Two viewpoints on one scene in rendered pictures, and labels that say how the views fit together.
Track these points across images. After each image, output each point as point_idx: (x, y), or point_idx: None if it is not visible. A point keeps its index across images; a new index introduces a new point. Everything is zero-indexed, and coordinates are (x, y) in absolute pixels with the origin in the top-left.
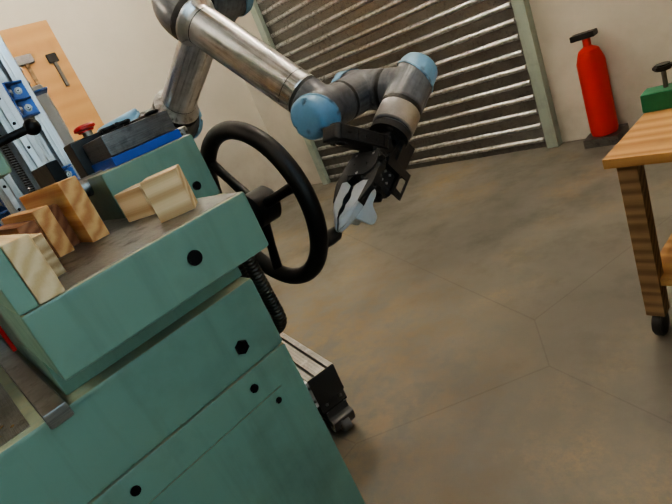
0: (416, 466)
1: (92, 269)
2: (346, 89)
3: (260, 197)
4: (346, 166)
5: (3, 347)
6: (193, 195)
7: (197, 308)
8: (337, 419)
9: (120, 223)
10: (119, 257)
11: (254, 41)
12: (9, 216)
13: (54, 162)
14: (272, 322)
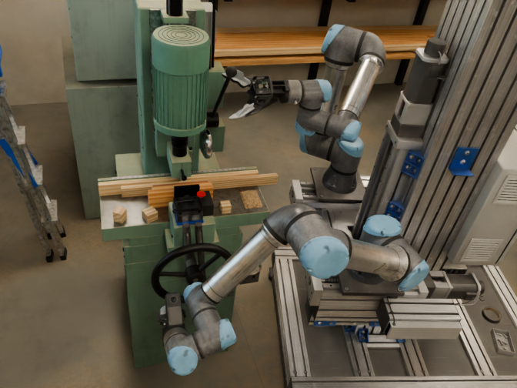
0: None
1: (106, 200)
2: (193, 312)
3: (187, 270)
4: (182, 313)
5: None
6: (119, 221)
7: None
8: None
9: (160, 212)
10: (103, 204)
11: (231, 261)
12: (196, 183)
13: (174, 188)
14: (125, 258)
